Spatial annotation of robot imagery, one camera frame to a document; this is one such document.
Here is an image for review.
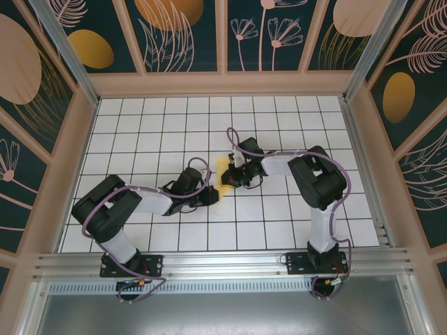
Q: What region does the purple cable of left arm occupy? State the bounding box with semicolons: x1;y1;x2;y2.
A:
81;156;212;304

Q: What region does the black base plate right arm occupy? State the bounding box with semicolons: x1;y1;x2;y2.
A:
285;251;349;276

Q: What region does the grey sheet metal shelf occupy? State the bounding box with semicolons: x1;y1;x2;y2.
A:
33;292;425;335

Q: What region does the small circuit board with wires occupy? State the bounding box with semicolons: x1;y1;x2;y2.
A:
116;277;154;290
323;275;351;289

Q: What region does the slotted grey cable duct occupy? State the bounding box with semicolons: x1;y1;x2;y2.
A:
48;281;314;294

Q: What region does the aluminium frame post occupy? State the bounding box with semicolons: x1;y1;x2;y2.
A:
27;0;101;107
343;0;410;104

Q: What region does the black base plate left arm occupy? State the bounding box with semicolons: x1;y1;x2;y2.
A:
100;254;164;278

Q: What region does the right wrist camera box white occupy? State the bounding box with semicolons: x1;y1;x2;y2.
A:
230;150;249;167

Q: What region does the aluminium mounting rail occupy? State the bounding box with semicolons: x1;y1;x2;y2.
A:
33;246;418;280

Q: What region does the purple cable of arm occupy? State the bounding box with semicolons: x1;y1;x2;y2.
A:
81;156;212;304
226;127;352;301

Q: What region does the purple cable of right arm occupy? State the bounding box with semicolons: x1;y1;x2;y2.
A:
226;127;352;301

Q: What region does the yellow cloth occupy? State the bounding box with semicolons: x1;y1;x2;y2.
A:
214;156;234;202

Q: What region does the aluminium side rail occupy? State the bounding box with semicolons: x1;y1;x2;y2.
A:
340;99;397;249

